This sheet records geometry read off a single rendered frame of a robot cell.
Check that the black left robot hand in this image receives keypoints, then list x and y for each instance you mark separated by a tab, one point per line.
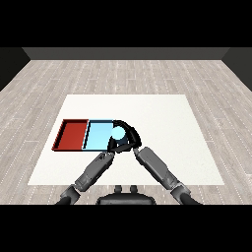
111	145

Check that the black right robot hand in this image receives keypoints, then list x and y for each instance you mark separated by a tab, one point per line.
134	134

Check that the small blue can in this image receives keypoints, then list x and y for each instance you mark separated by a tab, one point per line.
118	133

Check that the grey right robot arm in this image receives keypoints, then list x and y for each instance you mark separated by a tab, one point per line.
157	167

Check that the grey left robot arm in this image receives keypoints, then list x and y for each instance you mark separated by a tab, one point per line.
93	170

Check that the light blue shallow open box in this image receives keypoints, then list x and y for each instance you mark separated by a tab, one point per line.
97	135

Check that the red shallow open box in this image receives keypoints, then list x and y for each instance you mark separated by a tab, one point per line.
71	135

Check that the dark grey robot body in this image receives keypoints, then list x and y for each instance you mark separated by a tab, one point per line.
126	198

